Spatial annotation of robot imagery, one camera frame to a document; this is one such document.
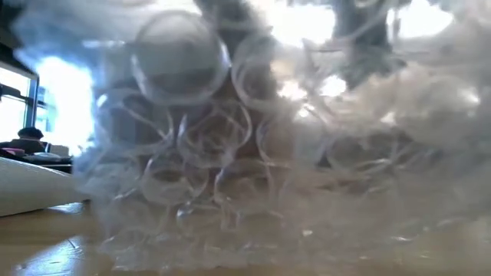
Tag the blue window frame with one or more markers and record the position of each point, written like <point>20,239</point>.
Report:
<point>31,99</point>

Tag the clear bubble wrap sheet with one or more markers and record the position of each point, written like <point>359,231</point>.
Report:
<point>268,172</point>

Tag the clear pouch with green edge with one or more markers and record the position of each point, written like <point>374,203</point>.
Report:
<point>30,184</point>

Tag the black office desk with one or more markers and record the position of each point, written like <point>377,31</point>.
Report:
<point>53,165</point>

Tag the person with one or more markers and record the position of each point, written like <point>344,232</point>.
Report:
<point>27,138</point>

